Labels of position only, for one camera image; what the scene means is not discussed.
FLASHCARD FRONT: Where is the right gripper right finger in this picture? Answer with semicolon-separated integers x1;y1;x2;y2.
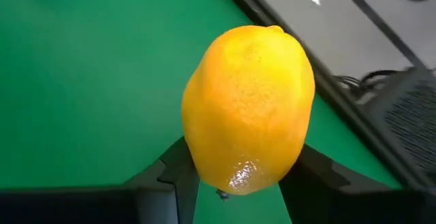
278;144;436;224

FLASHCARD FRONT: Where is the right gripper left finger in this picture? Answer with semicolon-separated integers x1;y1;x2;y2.
0;137;200;224

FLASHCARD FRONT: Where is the smooth orange yellow lemon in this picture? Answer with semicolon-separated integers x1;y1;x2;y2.
181;25;316;201

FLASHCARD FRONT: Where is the black vented electronics box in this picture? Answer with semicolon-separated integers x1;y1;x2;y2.
357;66;436;187

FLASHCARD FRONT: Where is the black cable bundle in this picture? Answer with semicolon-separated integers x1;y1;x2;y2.
335;69;399;99

